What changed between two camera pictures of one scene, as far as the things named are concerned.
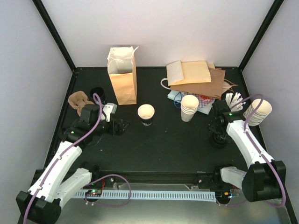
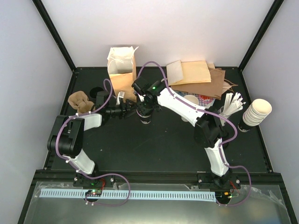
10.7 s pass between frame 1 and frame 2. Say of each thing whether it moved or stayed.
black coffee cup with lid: stayed
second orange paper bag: stayed
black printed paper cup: moved
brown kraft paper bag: stayed
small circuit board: stayed
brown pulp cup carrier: stayed
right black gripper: moved
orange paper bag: stayed
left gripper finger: moved
